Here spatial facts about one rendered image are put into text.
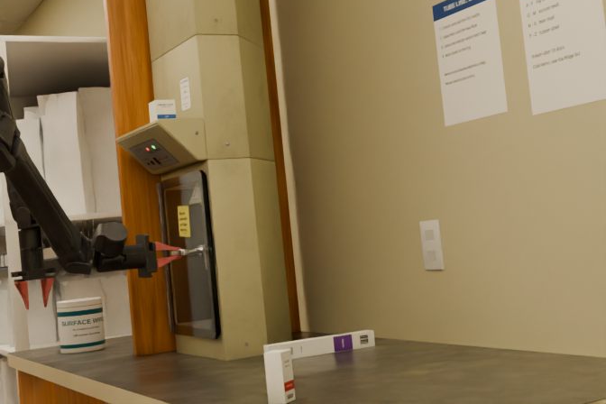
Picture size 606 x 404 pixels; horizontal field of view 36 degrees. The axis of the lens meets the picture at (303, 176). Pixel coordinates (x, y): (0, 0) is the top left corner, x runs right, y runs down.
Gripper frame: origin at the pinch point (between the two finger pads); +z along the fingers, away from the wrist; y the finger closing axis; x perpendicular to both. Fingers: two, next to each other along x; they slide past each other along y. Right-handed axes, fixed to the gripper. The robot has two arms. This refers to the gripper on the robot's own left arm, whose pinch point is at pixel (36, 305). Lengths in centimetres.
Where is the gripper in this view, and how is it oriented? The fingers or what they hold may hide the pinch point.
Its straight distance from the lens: 254.2
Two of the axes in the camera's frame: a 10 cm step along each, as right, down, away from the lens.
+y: 8.7, -0.7, 4.8
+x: -4.7, 1.1, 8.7
